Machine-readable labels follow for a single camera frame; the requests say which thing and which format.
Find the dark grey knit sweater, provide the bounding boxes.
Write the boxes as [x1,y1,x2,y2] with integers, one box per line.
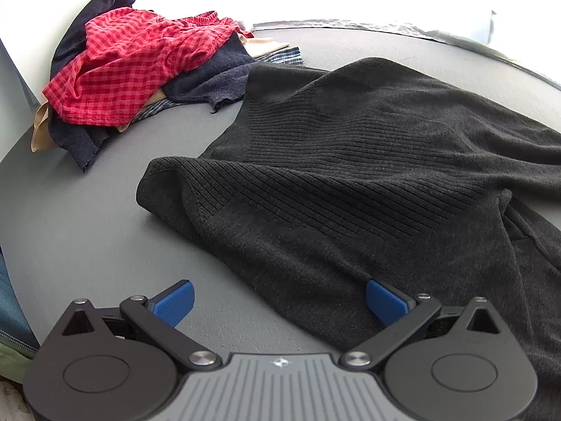
[136,57,561,421]

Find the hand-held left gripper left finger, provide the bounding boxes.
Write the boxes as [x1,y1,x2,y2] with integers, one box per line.
[61,279,222,369]

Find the red checked shirt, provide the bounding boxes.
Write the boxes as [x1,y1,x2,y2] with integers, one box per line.
[43,8,256,128]

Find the blue plaid cloth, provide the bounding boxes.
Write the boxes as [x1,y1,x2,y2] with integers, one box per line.
[115,46,306,135]

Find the navy blue garment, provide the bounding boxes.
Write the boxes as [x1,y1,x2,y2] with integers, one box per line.
[47,0,260,173]

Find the blue green fabric item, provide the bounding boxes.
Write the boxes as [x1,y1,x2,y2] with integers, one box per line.
[0,250,41,362]

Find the white printed backdrop sheet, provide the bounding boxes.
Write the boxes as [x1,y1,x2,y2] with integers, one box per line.
[252,0,561,91]

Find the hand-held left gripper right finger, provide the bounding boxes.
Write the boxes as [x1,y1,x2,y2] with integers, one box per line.
[342,280,505,369]

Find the beige cloth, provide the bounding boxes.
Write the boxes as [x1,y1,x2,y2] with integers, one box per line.
[31,36,291,152]

